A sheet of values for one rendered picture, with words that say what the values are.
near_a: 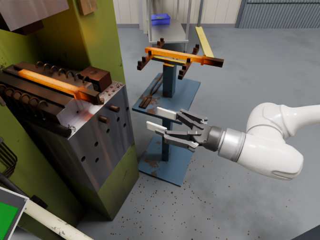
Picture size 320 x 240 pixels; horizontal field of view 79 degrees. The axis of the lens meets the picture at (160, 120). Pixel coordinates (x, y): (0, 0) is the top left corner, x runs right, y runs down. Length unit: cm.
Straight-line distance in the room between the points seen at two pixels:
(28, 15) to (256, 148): 69
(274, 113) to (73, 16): 85
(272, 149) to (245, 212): 111
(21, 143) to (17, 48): 51
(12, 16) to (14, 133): 43
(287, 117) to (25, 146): 94
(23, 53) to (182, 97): 87
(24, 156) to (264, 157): 87
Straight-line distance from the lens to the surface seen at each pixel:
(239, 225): 161
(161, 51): 105
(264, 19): 457
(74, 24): 100
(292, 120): 69
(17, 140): 91
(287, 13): 473
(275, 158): 58
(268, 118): 67
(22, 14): 66
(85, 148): 86
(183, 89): 124
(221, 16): 432
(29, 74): 101
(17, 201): 62
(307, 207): 189
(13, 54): 122
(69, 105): 80
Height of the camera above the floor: 146
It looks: 46 degrees down
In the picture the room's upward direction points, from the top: straight up
